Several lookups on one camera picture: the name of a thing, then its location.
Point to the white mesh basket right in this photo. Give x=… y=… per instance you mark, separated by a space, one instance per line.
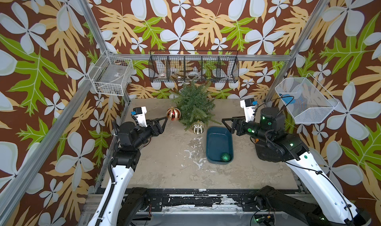
x=314 y=103

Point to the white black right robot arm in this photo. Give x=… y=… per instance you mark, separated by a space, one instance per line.
x=332 y=208

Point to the blue object in mesh basket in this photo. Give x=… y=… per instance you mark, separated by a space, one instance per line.
x=288 y=99

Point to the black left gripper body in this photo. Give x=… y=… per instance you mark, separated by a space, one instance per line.
x=149 y=132

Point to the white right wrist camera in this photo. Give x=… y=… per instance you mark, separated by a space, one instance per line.
x=249 y=106

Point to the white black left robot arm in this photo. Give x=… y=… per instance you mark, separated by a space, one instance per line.
x=111 y=210

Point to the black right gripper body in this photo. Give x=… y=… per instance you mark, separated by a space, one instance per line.
x=251 y=129

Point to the gold ribbed ornament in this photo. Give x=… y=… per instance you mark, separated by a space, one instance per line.
x=198 y=127

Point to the white wire basket left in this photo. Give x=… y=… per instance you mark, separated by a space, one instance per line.
x=110 y=74

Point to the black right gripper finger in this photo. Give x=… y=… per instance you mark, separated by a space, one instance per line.
x=241 y=118
x=231 y=128

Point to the red and gold ornament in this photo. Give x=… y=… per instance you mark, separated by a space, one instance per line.
x=173 y=114

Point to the teal plastic tray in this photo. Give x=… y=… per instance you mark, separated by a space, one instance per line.
x=219 y=140

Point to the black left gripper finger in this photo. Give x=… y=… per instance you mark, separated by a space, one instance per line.
x=158 y=121
x=161 y=129

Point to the black wire basket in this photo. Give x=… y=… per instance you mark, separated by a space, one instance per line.
x=193 y=66

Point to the small green christmas tree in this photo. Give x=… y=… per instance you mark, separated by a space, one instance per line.
x=194 y=104

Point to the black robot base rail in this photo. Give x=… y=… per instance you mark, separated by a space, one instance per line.
x=161 y=199

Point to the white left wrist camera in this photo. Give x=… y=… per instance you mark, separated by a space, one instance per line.
x=138 y=115

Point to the green glitter ornament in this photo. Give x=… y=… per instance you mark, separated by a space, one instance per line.
x=225 y=157

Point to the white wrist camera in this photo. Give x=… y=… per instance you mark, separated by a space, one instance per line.
x=138 y=115
x=249 y=106

